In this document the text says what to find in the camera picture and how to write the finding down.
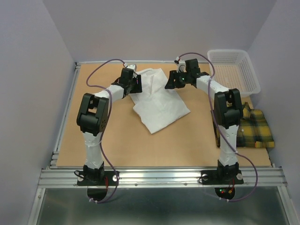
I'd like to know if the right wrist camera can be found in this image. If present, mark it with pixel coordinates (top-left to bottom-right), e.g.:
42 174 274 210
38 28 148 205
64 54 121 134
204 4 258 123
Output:
174 57 186 73

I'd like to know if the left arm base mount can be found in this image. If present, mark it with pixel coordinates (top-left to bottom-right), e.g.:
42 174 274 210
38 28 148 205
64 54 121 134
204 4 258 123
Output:
74 170 119 187

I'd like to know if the white plastic basket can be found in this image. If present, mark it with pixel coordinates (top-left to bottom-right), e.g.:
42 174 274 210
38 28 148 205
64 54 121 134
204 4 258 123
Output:
207 49 261 98

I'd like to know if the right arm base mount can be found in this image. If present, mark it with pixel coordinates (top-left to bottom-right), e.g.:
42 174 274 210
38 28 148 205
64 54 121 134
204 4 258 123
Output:
198 170 244 186

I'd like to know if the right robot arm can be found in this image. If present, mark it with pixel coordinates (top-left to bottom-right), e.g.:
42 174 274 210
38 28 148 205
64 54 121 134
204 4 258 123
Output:
165 58 243 185

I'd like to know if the white long sleeve shirt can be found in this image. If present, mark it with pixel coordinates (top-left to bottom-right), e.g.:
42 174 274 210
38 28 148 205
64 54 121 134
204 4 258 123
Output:
130 68 190 134

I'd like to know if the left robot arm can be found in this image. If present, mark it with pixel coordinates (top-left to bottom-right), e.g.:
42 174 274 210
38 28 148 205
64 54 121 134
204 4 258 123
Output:
75 64 142 186

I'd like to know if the yellow plaid folded shirt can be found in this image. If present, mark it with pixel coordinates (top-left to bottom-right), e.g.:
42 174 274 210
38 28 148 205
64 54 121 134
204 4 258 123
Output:
231 102 275 148

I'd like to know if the aluminium front rail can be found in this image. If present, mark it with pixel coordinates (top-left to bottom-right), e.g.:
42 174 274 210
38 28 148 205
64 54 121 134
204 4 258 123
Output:
38 167 287 188

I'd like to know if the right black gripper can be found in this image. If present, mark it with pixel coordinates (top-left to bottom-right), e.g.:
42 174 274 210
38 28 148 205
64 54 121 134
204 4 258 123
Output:
164 69 190 89

